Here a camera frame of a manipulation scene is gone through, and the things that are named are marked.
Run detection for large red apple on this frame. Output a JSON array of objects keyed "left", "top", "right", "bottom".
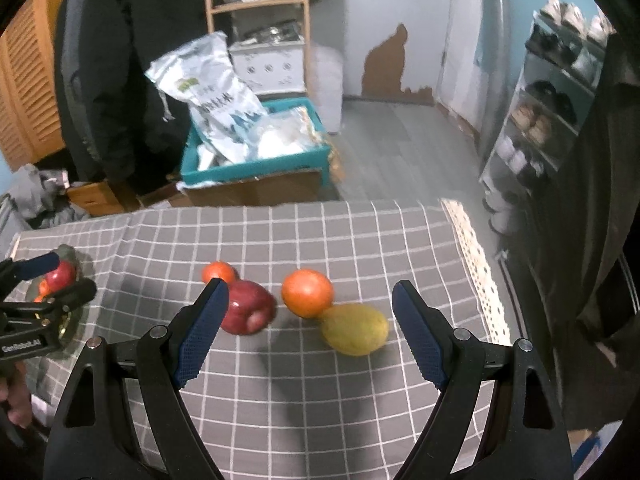
[{"left": 44, "top": 260, "right": 76, "bottom": 292}]

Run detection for person's left hand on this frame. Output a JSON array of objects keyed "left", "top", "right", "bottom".
[{"left": 0, "top": 362, "right": 32, "bottom": 428}]

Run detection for orange on plate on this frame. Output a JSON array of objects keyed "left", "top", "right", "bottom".
[{"left": 34, "top": 280, "right": 51, "bottom": 302}]

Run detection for dark green leaf plate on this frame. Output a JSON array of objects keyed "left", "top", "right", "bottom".
[{"left": 19, "top": 242, "right": 87, "bottom": 351}]

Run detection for grey crumpled clothes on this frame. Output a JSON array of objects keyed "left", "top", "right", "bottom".
[{"left": 1, "top": 164, "right": 91, "bottom": 246}]

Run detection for wooden drawer unit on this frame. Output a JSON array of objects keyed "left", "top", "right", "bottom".
[{"left": 66, "top": 182, "right": 125, "bottom": 217}]

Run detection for dark red apple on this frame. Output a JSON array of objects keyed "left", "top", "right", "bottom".
[{"left": 220, "top": 280, "right": 277, "bottom": 336}]

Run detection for wooden louvered wardrobe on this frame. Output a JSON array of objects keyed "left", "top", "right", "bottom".
[{"left": 1, "top": 0, "right": 65, "bottom": 171}]

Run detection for small orange tangerine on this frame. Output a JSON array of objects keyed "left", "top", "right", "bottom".
[{"left": 202, "top": 261, "right": 238, "bottom": 284}]

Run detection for orange near table edge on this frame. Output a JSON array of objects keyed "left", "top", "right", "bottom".
[{"left": 281, "top": 269, "right": 334, "bottom": 318}]

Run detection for dark hanging coat right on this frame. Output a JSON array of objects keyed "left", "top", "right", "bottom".
[{"left": 516, "top": 35, "right": 639, "bottom": 430}]

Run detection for brown cardboard box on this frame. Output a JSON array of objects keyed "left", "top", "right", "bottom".
[{"left": 182, "top": 169, "right": 321, "bottom": 207}]

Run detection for black hanging jacket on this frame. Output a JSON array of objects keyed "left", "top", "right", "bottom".
[{"left": 54, "top": 0, "right": 207, "bottom": 196}]

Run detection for white printed plastic bag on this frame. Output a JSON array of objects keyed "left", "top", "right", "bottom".
[{"left": 145, "top": 32, "right": 268, "bottom": 164}]

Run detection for clear plastic bag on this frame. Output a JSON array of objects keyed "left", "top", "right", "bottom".
[{"left": 248, "top": 106, "right": 323, "bottom": 160}]

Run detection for teal cardboard box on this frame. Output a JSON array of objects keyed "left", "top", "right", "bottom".
[{"left": 180, "top": 126, "right": 331, "bottom": 186}]

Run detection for white patterned storage box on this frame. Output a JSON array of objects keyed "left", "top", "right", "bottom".
[{"left": 229, "top": 41, "right": 306, "bottom": 96}]

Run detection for wooden shelf rack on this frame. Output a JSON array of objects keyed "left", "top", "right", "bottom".
[{"left": 205, "top": 0, "right": 311, "bottom": 100}]

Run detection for grey shoe rack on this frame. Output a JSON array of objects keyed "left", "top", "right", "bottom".
[{"left": 480, "top": 0, "right": 613, "bottom": 236}]

